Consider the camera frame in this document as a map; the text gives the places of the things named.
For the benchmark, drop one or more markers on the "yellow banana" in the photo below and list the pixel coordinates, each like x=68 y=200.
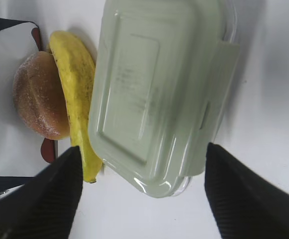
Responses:
x=76 y=70

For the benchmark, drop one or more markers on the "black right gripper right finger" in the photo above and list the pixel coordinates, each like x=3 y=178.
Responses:
x=244 y=205

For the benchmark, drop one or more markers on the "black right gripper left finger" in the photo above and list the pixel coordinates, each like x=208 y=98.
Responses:
x=45 y=207

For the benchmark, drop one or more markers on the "navy blue lunch bag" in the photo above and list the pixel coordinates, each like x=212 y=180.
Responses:
x=23 y=153

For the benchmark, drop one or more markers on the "brown bread roll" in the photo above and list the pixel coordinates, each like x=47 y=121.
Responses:
x=38 y=96

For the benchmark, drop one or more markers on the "glass container green lid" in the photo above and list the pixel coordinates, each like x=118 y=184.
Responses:
x=163 y=73

